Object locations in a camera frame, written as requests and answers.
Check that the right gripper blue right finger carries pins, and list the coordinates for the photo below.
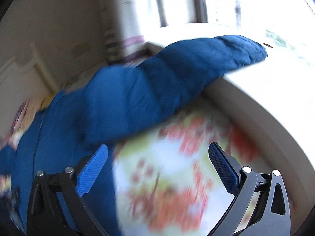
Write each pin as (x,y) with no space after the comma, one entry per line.
(226,167)

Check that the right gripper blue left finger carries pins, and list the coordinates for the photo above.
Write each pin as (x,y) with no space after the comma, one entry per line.
(90,171)

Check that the blue puffer jacket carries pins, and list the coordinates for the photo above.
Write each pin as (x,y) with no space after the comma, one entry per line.
(119,102)

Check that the floral bed sheet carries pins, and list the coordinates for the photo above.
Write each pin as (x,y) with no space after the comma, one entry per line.
(159,182)

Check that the white wooden headboard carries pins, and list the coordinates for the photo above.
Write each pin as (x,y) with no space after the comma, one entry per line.
(20,82)

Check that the patterned window curtain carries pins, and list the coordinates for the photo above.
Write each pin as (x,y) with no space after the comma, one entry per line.
(125,25)

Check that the window frame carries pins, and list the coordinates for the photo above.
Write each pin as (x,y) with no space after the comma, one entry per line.
(221,12)

